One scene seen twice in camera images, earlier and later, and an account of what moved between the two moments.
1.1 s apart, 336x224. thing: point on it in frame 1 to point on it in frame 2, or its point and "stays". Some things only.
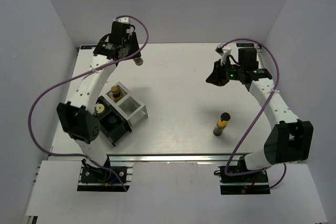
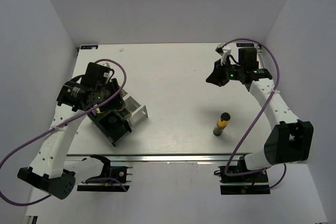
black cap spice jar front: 113,120 stays
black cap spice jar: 138,61 to 125,113
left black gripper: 133,40 to 118,101
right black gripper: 217,77 stays
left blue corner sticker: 87,46 stays
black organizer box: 114,124 stays
